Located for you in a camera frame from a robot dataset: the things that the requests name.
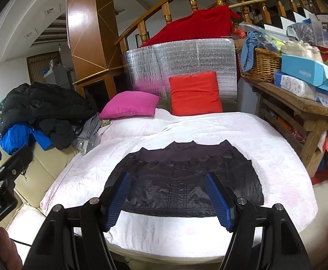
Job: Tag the wicker basket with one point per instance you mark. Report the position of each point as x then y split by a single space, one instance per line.
262 64

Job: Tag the grey dotted bag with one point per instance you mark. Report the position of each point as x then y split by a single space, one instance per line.
300 33

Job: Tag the wooden table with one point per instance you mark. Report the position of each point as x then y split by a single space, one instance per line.
301 109

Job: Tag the black puffer coat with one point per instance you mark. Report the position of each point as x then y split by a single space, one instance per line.
46 104

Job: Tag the plastic bag with beige contents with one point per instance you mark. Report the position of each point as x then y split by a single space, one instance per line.
299 50

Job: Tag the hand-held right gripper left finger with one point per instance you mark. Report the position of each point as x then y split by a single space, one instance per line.
116 199

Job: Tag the grey refrigerator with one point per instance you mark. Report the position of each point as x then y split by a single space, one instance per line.
60 76

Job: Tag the red cloth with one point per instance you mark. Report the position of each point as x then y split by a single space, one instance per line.
197 25

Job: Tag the blue cloth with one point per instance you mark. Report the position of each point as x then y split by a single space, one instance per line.
249 53

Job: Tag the silver foil insulation board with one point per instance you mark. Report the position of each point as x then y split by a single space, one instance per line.
181 59

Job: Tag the pink cushion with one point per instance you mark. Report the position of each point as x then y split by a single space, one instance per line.
130 104

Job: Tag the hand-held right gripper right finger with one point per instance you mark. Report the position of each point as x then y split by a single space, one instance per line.
220 202

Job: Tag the small black garment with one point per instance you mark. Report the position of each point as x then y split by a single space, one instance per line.
60 135

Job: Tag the blue cardboard box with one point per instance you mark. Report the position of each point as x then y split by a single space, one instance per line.
301 69

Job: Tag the red cushion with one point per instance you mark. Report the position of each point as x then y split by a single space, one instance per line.
195 95

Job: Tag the white blanket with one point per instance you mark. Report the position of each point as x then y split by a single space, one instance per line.
209 129

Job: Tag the dark purple puffer jacket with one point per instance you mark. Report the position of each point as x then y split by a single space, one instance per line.
181 180

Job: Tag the person's left hand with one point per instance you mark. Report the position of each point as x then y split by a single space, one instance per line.
1 253

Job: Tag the clear plastic storage box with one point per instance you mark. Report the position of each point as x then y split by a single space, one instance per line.
324 31

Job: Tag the grey garment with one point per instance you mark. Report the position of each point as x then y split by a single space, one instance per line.
91 135

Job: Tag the cream leather sofa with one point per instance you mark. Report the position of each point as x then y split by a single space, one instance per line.
48 160

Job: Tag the blue jacket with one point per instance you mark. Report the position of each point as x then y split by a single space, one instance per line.
15 137

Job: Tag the wooden column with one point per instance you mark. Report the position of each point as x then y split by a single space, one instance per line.
88 33

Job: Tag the white tissue pack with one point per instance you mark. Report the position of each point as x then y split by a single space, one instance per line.
293 85

